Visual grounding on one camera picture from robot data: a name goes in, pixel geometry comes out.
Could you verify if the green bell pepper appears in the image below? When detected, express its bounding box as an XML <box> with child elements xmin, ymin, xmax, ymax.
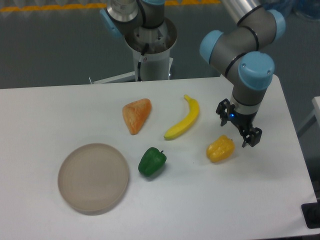
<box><xmin>138</xmin><ymin>147</ymin><xmax>167</xmax><ymax>177</ymax></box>

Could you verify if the yellow bell pepper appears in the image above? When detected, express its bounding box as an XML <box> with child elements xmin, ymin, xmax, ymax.
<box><xmin>206</xmin><ymin>135</ymin><xmax>235</xmax><ymax>163</ymax></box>

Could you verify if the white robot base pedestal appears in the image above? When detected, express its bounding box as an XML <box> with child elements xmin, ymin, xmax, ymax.
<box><xmin>91</xmin><ymin>18</ymin><xmax>178</xmax><ymax>84</ymax></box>

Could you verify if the beige round plate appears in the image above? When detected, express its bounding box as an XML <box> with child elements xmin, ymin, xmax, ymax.
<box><xmin>57</xmin><ymin>143</ymin><xmax>130</xmax><ymax>216</ymax></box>

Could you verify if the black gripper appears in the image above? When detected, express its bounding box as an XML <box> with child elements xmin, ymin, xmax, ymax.
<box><xmin>215</xmin><ymin>98</ymin><xmax>263</xmax><ymax>148</ymax></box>

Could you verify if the orange triangular bread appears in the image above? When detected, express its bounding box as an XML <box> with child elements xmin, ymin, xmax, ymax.
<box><xmin>122</xmin><ymin>98</ymin><xmax>152</xmax><ymax>135</ymax></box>

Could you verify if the yellow banana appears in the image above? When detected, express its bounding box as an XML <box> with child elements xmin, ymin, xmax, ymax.
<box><xmin>163</xmin><ymin>94</ymin><xmax>200</xmax><ymax>141</ymax></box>

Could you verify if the black cable on pedestal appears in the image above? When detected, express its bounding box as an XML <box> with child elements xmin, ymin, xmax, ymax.
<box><xmin>136</xmin><ymin>42</ymin><xmax>150</xmax><ymax>82</ymax></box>

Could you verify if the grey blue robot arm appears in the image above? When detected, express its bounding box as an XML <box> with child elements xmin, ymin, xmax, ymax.
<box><xmin>100</xmin><ymin>0</ymin><xmax>286</xmax><ymax>147</ymax></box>

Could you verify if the white furniture at right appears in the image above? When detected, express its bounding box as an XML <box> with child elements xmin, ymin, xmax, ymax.
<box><xmin>296</xmin><ymin>96</ymin><xmax>320</xmax><ymax>138</ymax></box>

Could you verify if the black device at table edge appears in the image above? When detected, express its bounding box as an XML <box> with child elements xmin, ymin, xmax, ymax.
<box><xmin>301</xmin><ymin>202</ymin><xmax>320</xmax><ymax>229</ymax></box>

